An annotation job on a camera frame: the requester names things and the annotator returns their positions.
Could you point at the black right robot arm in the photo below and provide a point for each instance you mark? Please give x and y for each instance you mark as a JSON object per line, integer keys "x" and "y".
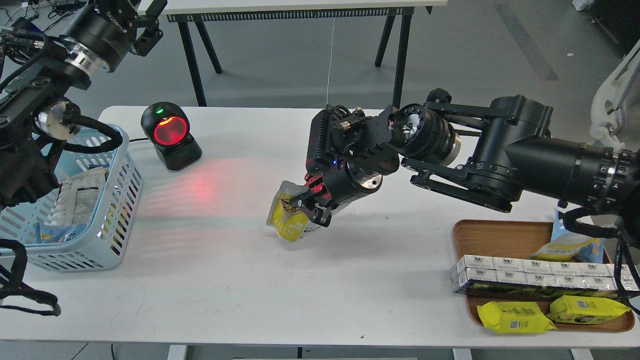
{"x": 486, "y": 156}

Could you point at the blue snack bag in basket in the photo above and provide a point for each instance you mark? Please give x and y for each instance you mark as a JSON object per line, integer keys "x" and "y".
{"x": 55, "y": 234}

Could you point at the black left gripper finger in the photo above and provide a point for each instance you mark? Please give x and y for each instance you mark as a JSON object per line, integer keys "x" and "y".
{"x": 118, "y": 7}
{"x": 151, "y": 32}

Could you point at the light blue plastic basket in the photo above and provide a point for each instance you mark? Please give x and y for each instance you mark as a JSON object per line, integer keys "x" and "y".
{"x": 102, "y": 244}

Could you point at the black barcode scanner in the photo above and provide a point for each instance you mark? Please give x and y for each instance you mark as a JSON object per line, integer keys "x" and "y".
{"x": 166, "y": 125}

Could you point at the yellow snack pack left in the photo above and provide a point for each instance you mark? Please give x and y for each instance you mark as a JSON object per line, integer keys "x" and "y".
{"x": 514, "y": 317}

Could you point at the white robot stand frame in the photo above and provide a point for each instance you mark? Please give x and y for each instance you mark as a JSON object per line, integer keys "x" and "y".
{"x": 614, "y": 112}

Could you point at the background table with black legs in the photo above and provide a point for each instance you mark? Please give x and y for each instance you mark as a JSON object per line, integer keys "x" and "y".
{"x": 185, "y": 12}

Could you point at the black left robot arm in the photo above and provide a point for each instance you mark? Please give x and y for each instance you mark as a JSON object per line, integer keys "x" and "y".
{"x": 38, "y": 123}

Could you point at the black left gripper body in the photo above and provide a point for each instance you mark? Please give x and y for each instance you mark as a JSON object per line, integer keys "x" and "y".
{"x": 106, "y": 35}

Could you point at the yellow snack pack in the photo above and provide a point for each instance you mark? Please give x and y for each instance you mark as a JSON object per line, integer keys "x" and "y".
{"x": 585, "y": 310}
{"x": 514, "y": 317}

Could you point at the blue yellow snack bag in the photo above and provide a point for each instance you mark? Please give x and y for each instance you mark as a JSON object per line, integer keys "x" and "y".
{"x": 565, "y": 245}

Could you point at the silver boxed snack pack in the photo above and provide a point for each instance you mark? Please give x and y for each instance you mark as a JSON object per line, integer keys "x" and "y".
{"x": 508, "y": 277}

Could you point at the yellow snack pack right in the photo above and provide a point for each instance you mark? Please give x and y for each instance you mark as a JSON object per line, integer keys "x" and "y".
{"x": 585, "y": 310}

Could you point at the brown wooden tray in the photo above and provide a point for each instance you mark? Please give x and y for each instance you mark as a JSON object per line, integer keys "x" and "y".
{"x": 517, "y": 239}

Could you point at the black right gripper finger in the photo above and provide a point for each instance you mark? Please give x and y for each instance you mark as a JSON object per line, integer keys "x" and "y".
{"x": 314, "y": 190}
{"x": 316, "y": 213}

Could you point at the white snack bag in basket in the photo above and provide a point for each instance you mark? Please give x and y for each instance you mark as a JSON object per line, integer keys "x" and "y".
{"x": 78, "y": 197}

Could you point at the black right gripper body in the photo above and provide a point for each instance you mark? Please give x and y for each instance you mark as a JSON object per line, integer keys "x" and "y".
{"x": 345, "y": 183}

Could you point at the yellow white snack pouch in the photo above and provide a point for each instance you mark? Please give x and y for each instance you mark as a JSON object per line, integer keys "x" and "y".
{"x": 289, "y": 222}

